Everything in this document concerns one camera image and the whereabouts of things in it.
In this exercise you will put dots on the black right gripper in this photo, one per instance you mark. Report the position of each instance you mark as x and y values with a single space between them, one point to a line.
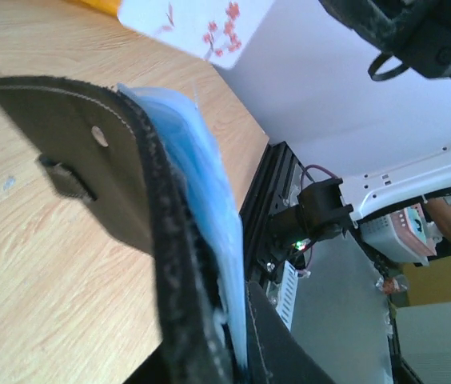
409 34

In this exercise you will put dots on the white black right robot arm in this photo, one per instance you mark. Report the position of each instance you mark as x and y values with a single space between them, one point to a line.
326 208

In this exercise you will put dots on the pink white box background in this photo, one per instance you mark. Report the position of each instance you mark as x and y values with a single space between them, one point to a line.
412 230

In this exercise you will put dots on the yellow three-compartment tray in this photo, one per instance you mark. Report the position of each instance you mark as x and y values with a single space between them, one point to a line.
109 7

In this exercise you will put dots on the black aluminium frame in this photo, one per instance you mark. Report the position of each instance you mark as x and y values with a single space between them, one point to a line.
343 328

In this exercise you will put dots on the white slotted cable duct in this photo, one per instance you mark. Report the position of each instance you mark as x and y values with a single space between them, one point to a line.
287 294

